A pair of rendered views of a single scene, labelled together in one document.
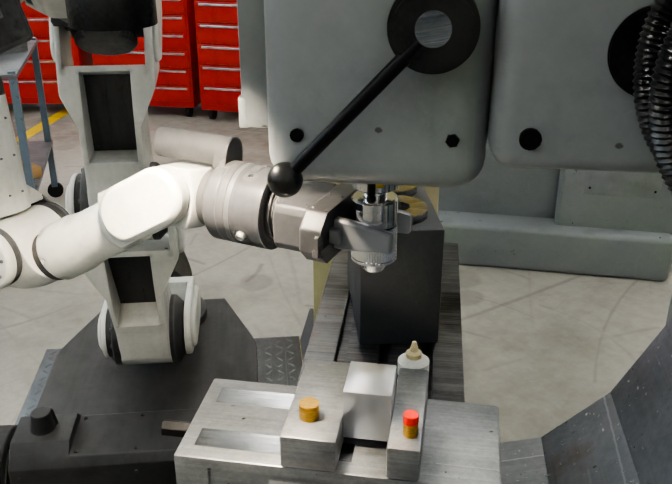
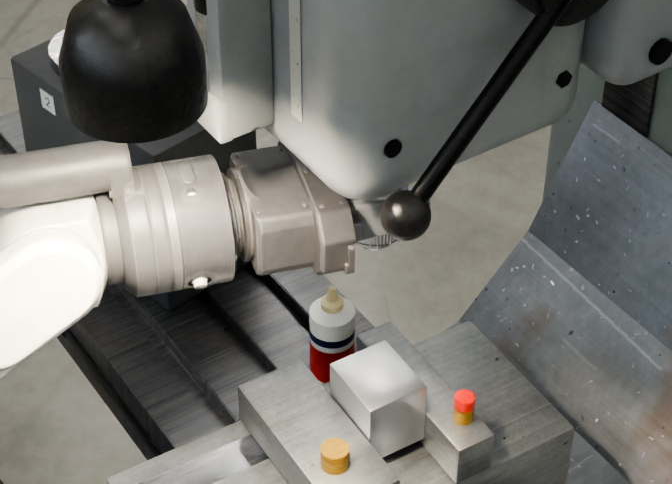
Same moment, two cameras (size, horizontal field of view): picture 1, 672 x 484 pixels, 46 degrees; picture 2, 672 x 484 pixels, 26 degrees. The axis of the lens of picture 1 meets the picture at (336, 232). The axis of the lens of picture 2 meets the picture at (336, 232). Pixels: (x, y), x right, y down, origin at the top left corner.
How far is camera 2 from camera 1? 0.61 m
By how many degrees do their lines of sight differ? 38
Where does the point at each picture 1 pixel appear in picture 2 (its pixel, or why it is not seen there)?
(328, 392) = (318, 418)
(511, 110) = (642, 27)
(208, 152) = (99, 180)
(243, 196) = (201, 228)
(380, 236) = not seen: hidden behind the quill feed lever
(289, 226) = (287, 243)
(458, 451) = (491, 404)
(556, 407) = not seen: hidden behind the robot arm
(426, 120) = (537, 67)
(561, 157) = not seen: outside the picture
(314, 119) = (413, 119)
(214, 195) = (151, 243)
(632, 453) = (615, 299)
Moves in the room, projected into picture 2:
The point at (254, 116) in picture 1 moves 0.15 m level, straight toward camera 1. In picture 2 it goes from (242, 122) to (429, 231)
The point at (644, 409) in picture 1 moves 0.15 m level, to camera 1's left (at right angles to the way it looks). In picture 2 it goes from (604, 242) to (491, 313)
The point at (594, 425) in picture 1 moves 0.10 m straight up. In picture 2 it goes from (534, 280) to (543, 200)
